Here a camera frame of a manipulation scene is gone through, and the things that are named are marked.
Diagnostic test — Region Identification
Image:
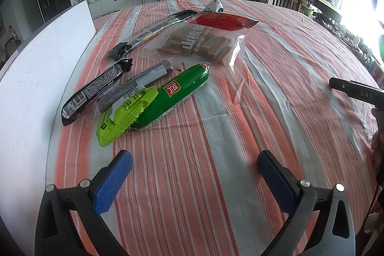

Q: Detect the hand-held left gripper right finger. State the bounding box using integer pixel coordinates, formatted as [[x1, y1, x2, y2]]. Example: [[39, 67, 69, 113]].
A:
[[257, 149, 356, 256]]

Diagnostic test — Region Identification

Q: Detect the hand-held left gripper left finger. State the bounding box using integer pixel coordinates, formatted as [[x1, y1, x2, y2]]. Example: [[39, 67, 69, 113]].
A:
[[34, 149, 134, 256]]

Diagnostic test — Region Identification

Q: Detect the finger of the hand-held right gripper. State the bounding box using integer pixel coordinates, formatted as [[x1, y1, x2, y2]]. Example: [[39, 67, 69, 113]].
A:
[[329, 77, 384, 108]]

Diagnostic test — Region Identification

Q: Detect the red snack packet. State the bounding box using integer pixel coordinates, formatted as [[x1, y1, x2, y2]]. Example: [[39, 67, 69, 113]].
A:
[[196, 12, 259, 32]]

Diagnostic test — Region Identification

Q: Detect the long black clear candy packet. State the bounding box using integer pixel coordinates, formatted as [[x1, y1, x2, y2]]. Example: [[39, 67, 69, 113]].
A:
[[107, 10, 200, 61]]

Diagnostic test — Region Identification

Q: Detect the person's right hand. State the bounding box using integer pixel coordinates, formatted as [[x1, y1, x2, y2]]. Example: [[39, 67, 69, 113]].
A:
[[371, 130, 384, 185]]

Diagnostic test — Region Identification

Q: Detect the lime green snack packet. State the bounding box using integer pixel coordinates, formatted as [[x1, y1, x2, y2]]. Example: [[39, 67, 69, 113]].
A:
[[96, 86, 160, 148]]

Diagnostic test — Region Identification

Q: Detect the striped tablecloth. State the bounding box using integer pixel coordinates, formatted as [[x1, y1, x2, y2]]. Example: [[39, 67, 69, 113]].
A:
[[45, 0, 384, 256]]

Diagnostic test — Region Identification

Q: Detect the black snack bar packet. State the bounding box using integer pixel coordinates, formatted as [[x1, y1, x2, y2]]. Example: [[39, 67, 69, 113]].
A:
[[61, 59, 133, 126]]

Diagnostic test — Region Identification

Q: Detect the cluttered side table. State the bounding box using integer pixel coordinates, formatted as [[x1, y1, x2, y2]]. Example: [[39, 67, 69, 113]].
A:
[[300, 0, 343, 23]]

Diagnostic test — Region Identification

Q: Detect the grey clear snack packet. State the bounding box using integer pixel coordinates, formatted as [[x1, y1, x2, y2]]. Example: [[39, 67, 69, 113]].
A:
[[97, 61, 174, 113]]

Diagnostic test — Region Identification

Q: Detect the green sausage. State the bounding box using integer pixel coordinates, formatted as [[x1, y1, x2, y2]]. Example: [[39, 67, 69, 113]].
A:
[[131, 63, 211, 131]]

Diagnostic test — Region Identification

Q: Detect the white board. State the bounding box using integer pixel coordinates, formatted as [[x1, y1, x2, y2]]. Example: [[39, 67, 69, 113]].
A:
[[0, 0, 97, 244]]

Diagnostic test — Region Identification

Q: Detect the clear bag of brown cubes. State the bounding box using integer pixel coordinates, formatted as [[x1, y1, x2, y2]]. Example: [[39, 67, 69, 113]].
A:
[[135, 23, 246, 81]]

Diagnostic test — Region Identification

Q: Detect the white blue triangular packet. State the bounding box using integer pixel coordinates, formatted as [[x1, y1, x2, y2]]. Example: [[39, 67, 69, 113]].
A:
[[205, 0, 224, 14]]

